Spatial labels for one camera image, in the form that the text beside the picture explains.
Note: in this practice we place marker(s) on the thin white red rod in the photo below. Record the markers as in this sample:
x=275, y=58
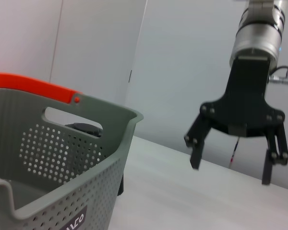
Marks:
x=234, y=151

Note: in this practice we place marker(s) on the grey-green perforated storage basket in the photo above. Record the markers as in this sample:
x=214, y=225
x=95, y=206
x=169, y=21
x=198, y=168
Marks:
x=105, y=167

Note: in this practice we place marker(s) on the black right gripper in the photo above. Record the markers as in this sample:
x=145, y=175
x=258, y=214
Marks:
x=247, y=95

